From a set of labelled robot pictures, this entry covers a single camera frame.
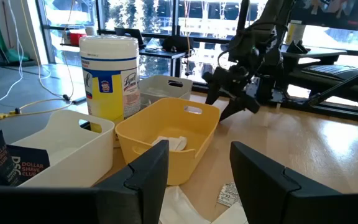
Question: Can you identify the green fabric sheet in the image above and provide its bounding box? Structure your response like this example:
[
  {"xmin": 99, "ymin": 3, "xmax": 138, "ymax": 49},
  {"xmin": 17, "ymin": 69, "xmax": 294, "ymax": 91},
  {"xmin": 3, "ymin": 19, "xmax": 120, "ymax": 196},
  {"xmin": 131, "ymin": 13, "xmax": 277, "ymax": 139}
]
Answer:
[{"xmin": 0, "ymin": 24, "xmax": 30, "ymax": 63}]

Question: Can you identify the black bag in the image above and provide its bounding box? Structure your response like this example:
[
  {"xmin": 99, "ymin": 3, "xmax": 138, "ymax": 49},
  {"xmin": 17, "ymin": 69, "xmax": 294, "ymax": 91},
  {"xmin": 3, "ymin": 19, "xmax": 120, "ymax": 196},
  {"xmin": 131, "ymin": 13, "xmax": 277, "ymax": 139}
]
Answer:
[{"xmin": 162, "ymin": 35, "xmax": 195, "ymax": 54}]

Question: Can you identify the black side desk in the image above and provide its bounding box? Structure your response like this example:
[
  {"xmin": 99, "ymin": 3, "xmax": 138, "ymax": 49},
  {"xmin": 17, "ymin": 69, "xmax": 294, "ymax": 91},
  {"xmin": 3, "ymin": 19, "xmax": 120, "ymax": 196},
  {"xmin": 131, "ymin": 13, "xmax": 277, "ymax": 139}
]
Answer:
[{"xmin": 113, "ymin": 46, "xmax": 188, "ymax": 78}]

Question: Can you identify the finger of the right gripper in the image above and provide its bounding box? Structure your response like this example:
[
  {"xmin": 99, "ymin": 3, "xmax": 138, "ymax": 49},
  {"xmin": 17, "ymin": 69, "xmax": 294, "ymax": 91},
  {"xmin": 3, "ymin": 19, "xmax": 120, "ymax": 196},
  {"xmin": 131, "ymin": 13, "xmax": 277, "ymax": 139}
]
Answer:
[
  {"xmin": 201, "ymin": 70, "xmax": 228, "ymax": 106},
  {"xmin": 218, "ymin": 91, "xmax": 261, "ymax": 123}
]

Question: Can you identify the long narrow white sachet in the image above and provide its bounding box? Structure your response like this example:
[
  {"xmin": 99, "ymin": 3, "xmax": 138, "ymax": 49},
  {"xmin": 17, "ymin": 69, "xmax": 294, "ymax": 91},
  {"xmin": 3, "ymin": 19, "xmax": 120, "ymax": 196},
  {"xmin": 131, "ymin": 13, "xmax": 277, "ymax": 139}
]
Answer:
[{"xmin": 174, "ymin": 136, "xmax": 188, "ymax": 152}]

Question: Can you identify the large square white sachet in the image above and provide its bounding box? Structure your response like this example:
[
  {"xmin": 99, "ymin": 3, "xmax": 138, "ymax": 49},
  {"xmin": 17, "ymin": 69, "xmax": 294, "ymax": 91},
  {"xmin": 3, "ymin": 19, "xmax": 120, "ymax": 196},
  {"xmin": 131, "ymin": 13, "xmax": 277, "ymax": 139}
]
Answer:
[{"xmin": 158, "ymin": 185, "xmax": 211, "ymax": 224}]

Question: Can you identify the clear printed foil packet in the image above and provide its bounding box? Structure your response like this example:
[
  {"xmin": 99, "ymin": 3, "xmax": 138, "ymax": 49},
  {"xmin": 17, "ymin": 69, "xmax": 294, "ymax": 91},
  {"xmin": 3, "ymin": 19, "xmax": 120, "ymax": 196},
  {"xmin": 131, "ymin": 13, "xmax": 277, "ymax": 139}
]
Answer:
[{"xmin": 216, "ymin": 182, "xmax": 242, "ymax": 208}]

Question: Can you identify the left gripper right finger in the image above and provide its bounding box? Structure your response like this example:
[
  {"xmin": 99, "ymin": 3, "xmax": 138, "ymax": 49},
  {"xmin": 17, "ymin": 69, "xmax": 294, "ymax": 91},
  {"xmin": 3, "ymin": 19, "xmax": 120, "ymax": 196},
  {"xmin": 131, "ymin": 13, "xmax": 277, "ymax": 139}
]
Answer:
[{"xmin": 230, "ymin": 141, "xmax": 358, "ymax": 224}]

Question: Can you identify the black laptop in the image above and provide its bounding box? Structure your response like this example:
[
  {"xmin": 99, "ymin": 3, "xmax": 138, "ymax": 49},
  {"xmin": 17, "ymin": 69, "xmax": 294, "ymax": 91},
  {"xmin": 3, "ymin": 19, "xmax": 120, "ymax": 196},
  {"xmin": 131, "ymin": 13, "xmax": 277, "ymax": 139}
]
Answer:
[{"xmin": 300, "ymin": 63, "xmax": 358, "ymax": 82}]

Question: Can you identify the white plastic bin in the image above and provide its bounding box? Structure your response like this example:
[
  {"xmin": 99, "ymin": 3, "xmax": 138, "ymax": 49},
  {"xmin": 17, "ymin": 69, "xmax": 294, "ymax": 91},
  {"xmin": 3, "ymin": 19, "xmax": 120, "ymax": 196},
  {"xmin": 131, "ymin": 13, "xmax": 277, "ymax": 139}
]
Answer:
[{"xmin": 0, "ymin": 109, "xmax": 116, "ymax": 189}]

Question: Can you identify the red box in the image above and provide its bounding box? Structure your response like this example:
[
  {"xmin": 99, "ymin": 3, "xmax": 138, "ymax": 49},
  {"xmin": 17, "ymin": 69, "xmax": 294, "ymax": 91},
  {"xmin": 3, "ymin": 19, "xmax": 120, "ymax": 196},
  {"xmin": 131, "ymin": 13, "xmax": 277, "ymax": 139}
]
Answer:
[{"xmin": 69, "ymin": 32, "xmax": 87, "ymax": 47}]

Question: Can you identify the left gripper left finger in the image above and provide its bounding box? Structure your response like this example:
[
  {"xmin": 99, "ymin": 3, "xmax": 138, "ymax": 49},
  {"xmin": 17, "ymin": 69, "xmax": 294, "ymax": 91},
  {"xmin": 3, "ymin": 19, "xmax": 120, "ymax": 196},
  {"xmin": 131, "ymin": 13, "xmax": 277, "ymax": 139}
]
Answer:
[{"xmin": 0, "ymin": 139, "xmax": 170, "ymax": 224}]

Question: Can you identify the black cylindrical object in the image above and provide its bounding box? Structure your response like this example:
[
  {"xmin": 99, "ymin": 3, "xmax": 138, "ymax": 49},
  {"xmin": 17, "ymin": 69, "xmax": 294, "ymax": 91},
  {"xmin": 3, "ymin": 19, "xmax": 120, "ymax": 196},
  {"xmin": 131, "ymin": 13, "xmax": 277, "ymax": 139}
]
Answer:
[{"xmin": 6, "ymin": 144, "xmax": 51, "ymax": 187}]

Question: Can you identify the Lysol wipes canister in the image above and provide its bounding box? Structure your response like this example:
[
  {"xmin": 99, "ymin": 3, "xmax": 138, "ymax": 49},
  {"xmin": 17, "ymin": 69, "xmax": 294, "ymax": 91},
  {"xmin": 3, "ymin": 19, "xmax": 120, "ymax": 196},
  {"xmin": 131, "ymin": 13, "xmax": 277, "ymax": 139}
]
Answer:
[{"xmin": 78, "ymin": 34, "xmax": 141, "ymax": 125}]

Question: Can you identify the yellow extension cable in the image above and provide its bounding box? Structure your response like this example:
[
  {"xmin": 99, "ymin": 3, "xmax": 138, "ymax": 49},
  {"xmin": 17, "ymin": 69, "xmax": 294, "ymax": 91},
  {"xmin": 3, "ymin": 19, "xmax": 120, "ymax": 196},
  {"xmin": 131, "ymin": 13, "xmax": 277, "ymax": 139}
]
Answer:
[{"xmin": 0, "ymin": 0, "xmax": 76, "ymax": 121}]

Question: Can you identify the vanity pack cotton bag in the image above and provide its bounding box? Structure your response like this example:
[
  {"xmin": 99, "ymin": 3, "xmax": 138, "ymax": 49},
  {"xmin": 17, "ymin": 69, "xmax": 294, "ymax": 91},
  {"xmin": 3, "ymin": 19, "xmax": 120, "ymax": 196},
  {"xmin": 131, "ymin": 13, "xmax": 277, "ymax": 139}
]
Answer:
[{"xmin": 144, "ymin": 88, "xmax": 171, "ymax": 106}]

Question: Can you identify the white rectangular sachet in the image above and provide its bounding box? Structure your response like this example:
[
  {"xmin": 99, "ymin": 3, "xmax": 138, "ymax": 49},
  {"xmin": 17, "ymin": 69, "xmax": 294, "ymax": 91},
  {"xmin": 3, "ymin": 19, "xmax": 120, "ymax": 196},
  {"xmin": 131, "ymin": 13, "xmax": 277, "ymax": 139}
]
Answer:
[{"xmin": 152, "ymin": 135, "xmax": 181, "ymax": 151}]

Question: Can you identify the yellow plastic bin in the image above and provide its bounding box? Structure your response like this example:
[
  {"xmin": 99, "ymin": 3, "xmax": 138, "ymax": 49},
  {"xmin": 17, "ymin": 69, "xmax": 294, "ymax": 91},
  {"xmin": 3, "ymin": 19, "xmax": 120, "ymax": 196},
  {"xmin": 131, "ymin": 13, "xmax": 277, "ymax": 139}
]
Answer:
[{"xmin": 114, "ymin": 97, "xmax": 221, "ymax": 187}]

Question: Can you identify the grey plastic bin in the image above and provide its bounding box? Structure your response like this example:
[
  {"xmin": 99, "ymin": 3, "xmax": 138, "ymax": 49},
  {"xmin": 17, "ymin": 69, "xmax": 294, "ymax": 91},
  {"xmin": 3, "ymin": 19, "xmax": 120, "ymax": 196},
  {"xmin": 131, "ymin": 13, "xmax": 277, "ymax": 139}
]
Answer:
[{"xmin": 138, "ymin": 74, "xmax": 194, "ymax": 110}]

